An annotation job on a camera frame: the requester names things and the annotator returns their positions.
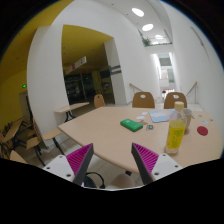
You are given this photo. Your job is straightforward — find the small side table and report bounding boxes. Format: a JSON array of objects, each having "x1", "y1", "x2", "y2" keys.
[{"x1": 55, "y1": 102, "x2": 88, "y2": 121}]

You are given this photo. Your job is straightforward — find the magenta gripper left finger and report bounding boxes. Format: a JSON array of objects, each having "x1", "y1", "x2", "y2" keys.
[{"x1": 43, "y1": 143, "x2": 95, "y2": 187}]

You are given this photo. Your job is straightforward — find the yellow drink plastic bottle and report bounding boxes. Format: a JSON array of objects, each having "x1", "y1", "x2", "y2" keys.
[{"x1": 166, "y1": 101, "x2": 187, "y2": 154}]

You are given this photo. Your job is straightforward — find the light blue paper sheet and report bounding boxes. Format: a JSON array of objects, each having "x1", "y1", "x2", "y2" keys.
[{"x1": 149, "y1": 109, "x2": 174, "y2": 123}]

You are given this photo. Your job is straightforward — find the wooden chair far left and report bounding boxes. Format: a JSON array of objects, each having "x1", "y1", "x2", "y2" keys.
[{"x1": 94, "y1": 94, "x2": 105, "y2": 108}]

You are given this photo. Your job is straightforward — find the wooden chair right back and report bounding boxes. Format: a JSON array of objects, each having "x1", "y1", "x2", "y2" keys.
[{"x1": 164, "y1": 92, "x2": 187, "y2": 109}]

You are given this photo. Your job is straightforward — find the wooden chair near left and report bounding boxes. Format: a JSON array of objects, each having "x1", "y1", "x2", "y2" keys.
[{"x1": 33, "y1": 121, "x2": 64, "y2": 154}]

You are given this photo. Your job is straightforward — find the small white card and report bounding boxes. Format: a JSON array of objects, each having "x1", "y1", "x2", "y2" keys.
[{"x1": 136, "y1": 116, "x2": 145, "y2": 120}]

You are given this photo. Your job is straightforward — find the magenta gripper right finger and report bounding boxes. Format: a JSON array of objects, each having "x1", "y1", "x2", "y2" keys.
[{"x1": 130, "y1": 142, "x2": 183, "y2": 186}]

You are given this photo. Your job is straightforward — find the red round coaster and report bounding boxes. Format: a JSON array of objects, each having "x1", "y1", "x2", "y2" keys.
[{"x1": 197, "y1": 126, "x2": 208, "y2": 136}]

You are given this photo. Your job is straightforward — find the white paper cup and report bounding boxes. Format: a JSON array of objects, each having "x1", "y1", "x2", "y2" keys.
[{"x1": 183, "y1": 108, "x2": 192, "y2": 130}]

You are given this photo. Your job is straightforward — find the green flat box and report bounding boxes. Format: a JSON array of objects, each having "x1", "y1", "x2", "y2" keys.
[{"x1": 120, "y1": 119, "x2": 143, "y2": 132}]

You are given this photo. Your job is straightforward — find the wooden chair middle back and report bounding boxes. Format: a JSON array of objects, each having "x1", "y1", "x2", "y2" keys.
[{"x1": 132, "y1": 92, "x2": 155, "y2": 108}]

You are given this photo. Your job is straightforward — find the hanging red white sign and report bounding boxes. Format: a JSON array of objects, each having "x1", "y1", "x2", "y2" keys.
[{"x1": 65, "y1": 56, "x2": 87, "y2": 75}]

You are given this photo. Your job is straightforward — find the wooden chair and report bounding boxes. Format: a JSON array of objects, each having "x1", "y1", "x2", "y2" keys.
[
  {"x1": 94, "y1": 94, "x2": 105, "y2": 108},
  {"x1": 164, "y1": 92, "x2": 187, "y2": 109},
  {"x1": 132, "y1": 92, "x2": 155, "y2": 108},
  {"x1": 33, "y1": 121, "x2": 64, "y2": 154}
]

